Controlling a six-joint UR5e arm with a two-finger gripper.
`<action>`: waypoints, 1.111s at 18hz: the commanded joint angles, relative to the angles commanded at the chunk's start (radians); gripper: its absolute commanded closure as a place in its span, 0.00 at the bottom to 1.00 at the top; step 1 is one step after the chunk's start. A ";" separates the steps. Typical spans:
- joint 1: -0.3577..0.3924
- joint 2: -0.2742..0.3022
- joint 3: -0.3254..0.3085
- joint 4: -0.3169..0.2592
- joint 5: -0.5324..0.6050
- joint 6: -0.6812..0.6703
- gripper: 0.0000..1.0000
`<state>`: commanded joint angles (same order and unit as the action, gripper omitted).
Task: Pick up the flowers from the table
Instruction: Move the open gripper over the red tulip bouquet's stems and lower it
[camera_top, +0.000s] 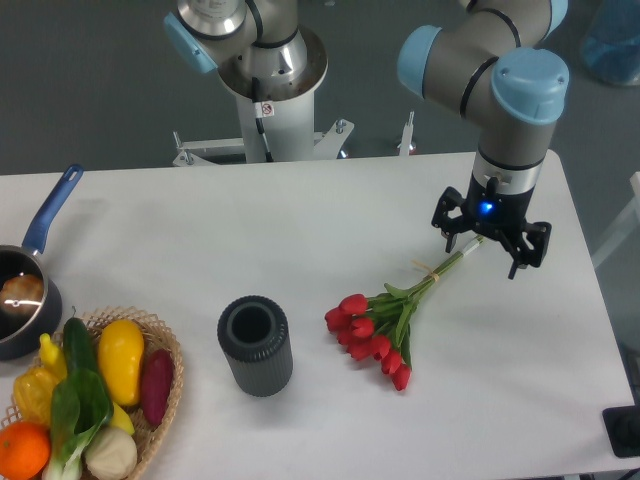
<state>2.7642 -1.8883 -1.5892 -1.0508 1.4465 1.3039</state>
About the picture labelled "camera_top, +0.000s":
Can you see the yellow banana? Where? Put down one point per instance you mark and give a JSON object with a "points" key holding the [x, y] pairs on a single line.
{"points": [[52, 357]]}

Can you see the orange fruit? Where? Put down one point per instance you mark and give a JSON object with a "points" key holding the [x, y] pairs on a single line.
{"points": [[25, 450]]}

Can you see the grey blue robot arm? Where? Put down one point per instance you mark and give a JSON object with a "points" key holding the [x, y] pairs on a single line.
{"points": [[491, 71]]}

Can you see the beige garlic bulb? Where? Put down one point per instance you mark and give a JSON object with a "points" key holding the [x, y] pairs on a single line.
{"points": [[111, 455]]}

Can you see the yellow mango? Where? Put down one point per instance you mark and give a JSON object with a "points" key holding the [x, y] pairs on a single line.
{"points": [[120, 353]]}

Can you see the red tulip bouquet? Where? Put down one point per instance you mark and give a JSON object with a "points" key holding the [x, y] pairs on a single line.
{"points": [[379, 327]]}

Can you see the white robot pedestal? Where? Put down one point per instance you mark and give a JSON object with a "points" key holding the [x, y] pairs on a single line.
{"points": [[274, 92]]}

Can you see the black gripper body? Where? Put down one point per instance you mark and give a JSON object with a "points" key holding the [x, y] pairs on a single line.
{"points": [[488, 210]]}

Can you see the brown bun in pan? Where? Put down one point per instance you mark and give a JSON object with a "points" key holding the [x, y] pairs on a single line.
{"points": [[22, 295]]}

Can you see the green bok choy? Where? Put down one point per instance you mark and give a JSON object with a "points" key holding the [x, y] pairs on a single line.
{"points": [[80, 408]]}

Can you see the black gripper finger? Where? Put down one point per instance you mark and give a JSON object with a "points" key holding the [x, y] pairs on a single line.
{"points": [[451, 217], [526, 243]]}

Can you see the black device at edge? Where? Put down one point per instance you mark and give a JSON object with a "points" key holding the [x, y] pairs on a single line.
{"points": [[622, 426]]}

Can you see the dark grey ribbed vase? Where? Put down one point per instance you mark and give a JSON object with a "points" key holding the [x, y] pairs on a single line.
{"points": [[253, 333]]}

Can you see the dark green cucumber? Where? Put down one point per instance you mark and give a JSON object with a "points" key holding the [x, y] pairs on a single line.
{"points": [[78, 347]]}

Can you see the woven wicker basket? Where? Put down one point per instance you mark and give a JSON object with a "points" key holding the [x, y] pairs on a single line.
{"points": [[157, 335]]}

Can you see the yellow bell pepper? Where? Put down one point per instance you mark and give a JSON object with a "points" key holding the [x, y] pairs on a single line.
{"points": [[33, 392]]}

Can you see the blue translucent container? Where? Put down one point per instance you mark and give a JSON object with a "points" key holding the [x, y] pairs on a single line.
{"points": [[610, 48]]}

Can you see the blue handled saucepan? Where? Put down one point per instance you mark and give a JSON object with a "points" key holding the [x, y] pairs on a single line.
{"points": [[20, 334]]}

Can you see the white frame at right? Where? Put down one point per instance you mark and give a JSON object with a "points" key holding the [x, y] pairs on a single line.
{"points": [[620, 228]]}

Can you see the purple sweet potato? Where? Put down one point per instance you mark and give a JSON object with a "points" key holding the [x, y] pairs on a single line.
{"points": [[156, 381]]}

